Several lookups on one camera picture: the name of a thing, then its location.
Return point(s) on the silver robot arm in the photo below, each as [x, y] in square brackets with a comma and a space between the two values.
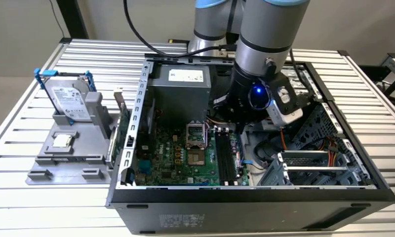
[266, 32]

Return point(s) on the black RAM slot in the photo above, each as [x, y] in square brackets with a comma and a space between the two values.
[231, 158]
[221, 158]

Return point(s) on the grey power supply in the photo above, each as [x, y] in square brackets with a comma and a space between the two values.
[180, 98]

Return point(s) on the CPU socket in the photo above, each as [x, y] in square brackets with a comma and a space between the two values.
[196, 158]

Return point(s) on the black case fan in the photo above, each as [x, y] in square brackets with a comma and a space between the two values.
[148, 123]

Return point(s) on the grey disk bay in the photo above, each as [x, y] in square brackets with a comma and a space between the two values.
[303, 154]

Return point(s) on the small black yellow clamp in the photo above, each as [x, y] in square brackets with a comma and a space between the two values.
[177, 41]

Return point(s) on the green motherboard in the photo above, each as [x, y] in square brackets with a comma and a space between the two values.
[164, 170]

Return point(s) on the green graphics card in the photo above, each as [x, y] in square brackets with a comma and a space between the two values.
[121, 123]

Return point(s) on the blue expansion slot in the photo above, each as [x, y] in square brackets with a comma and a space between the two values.
[184, 184]

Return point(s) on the black PC case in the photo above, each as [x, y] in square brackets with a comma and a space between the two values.
[249, 212]

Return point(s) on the grey parts rack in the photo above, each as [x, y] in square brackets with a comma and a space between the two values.
[81, 143]

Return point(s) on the hard disk in blue carrier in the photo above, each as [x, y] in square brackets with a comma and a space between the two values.
[67, 98]

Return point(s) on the silver CPU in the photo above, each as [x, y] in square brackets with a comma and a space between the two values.
[63, 141]

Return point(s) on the black upright post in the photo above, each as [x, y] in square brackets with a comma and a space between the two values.
[73, 19]

